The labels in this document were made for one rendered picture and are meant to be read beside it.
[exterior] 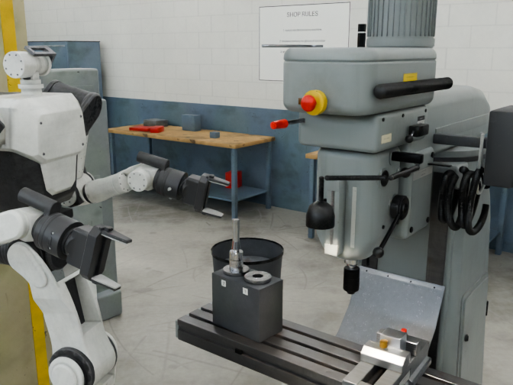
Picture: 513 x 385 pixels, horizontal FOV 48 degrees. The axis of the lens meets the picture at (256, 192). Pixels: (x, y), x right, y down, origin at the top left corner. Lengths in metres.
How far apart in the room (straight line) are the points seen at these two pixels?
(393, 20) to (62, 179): 1.02
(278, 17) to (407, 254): 5.12
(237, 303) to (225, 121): 5.61
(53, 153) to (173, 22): 6.49
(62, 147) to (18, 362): 1.74
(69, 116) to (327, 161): 0.70
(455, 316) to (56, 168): 1.37
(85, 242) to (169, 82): 6.89
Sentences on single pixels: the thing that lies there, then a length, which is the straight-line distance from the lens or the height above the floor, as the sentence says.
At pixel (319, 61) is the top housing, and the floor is 1.86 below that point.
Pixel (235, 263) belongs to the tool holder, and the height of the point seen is 1.19.
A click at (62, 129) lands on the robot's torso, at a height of 1.68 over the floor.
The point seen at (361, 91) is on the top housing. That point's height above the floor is 1.79.
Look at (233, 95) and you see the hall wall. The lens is 7.32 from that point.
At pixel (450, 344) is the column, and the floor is 0.90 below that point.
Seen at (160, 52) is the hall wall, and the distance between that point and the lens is 8.17.
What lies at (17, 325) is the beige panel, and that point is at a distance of 3.08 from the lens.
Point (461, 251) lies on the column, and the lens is 2.04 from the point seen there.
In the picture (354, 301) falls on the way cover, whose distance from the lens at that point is 2.14.
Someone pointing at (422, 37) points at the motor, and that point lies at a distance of 1.77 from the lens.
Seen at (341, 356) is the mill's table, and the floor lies 0.96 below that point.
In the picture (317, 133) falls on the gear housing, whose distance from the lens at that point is 1.55.
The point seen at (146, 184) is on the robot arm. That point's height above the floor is 1.50.
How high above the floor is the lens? 1.88
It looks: 14 degrees down
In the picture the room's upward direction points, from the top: straight up
